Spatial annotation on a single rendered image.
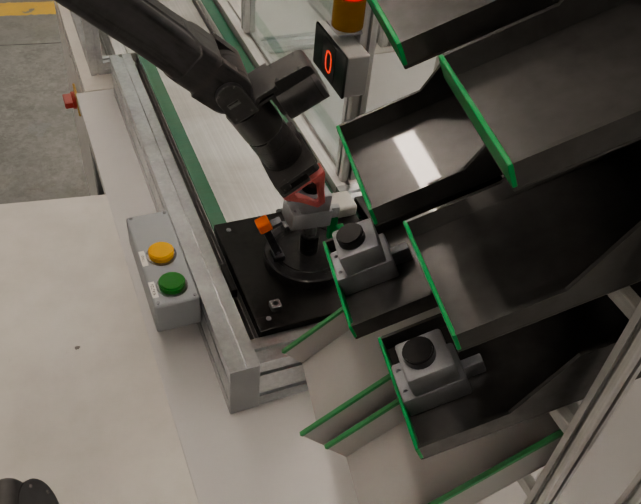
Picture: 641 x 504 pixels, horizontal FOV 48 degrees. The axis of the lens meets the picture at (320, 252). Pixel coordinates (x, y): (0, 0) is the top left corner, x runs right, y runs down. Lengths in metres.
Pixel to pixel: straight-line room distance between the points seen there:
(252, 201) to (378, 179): 0.67
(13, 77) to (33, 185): 0.79
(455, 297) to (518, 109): 0.17
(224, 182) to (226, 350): 0.43
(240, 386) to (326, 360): 0.15
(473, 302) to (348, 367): 0.37
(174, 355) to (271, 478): 0.26
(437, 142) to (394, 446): 0.37
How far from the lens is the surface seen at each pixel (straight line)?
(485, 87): 0.54
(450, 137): 0.71
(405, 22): 0.61
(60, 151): 3.07
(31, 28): 3.95
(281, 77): 0.91
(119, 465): 1.08
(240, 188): 1.37
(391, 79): 1.85
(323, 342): 0.97
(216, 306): 1.10
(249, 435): 1.08
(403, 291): 0.79
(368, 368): 0.92
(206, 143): 1.48
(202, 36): 0.87
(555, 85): 0.53
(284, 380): 1.09
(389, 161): 0.71
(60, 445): 1.11
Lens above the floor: 1.78
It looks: 44 degrees down
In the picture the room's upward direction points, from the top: 7 degrees clockwise
